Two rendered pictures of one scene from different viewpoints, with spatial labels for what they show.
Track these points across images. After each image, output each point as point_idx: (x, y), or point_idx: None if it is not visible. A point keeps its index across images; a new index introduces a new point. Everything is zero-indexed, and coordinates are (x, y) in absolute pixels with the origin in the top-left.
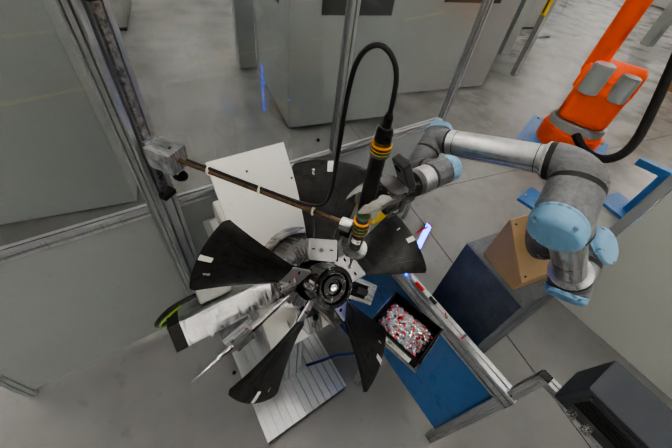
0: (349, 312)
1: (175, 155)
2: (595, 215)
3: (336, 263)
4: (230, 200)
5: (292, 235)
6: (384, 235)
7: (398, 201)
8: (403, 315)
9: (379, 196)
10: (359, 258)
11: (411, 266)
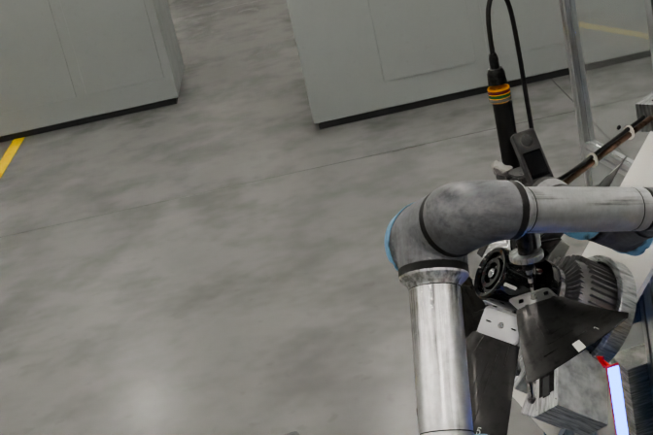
0: (494, 344)
1: (645, 108)
2: (401, 221)
3: (540, 288)
4: (628, 185)
5: (613, 273)
6: (584, 317)
7: (498, 174)
8: None
9: (509, 165)
10: (509, 259)
11: (532, 355)
